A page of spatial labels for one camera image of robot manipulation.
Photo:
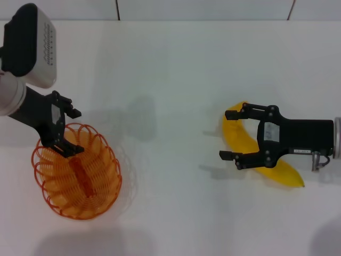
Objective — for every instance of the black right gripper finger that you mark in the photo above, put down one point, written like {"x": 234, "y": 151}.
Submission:
{"x": 250, "y": 112}
{"x": 247, "y": 160}

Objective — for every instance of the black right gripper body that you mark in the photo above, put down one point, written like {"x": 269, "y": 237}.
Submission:
{"x": 298, "y": 136}

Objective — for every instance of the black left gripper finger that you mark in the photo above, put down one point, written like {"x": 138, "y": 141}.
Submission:
{"x": 66, "y": 149}
{"x": 69, "y": 109}

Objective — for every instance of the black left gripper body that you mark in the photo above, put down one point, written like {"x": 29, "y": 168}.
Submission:
{"x": 45, "y": 114}

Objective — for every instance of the yellow banana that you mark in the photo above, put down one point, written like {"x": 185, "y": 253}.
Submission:
{"x": 237, "y": 136}

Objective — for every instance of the orange woven plastic basket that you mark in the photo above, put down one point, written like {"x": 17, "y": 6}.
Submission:
{"x": 93, "y": 192}

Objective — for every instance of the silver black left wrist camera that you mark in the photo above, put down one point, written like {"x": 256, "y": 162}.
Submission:
{"x": 40, "y": 53}

